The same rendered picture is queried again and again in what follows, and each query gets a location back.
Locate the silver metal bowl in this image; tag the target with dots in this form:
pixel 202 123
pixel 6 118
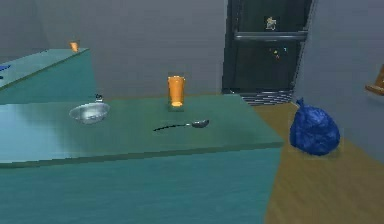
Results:
pixel 89 112

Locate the silver spoon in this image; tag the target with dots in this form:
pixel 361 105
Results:
pixel 196 124

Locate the tall orange drinking glass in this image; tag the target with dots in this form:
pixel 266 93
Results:
pixel 175 90

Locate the teal kitchen counter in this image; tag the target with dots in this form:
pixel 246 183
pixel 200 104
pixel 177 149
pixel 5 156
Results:
pixel 140 173

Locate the black fridge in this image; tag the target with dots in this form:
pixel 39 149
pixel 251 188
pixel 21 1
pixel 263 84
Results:
pixel 263 66

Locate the small dark shaker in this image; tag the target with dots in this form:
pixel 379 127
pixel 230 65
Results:
pixel 98 97

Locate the blue garbage bag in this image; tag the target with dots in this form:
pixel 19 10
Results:
pixel 313 130

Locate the small orange cup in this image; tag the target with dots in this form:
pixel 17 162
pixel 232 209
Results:
pixel 74 46

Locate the brown wooden chair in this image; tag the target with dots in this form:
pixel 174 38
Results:
pixel 377 85

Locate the blue plate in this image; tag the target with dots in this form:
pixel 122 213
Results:
pixel 3 68

